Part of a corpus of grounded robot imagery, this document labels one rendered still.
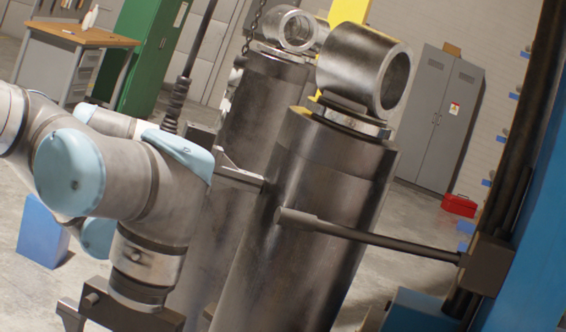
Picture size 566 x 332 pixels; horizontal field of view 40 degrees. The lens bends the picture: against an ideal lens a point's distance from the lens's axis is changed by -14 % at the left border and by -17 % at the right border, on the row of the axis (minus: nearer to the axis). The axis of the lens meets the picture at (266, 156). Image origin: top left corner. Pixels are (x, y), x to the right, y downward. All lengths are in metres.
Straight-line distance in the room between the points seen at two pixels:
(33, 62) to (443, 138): 6.11
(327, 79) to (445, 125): 10.14
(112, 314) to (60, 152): 0.25
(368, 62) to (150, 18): 7.32
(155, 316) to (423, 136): 10.69
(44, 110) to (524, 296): 0.90
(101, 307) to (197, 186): 0.21
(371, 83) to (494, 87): 10.72
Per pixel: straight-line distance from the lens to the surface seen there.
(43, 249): 4.47
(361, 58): 1.47
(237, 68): 2.40
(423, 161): 11.67
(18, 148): 0.99
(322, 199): 1.46
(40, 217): 4.43
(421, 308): 1.70
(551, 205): 1.46
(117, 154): 0.92
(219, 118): 2.39
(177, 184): 0.97
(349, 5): 4.07
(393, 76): 1.58
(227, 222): 2.89
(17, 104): 0.98
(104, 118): 1.47
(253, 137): 2.83
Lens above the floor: 1.62
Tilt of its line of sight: 9 degrees down
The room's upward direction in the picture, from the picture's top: 19 degrees clockwise
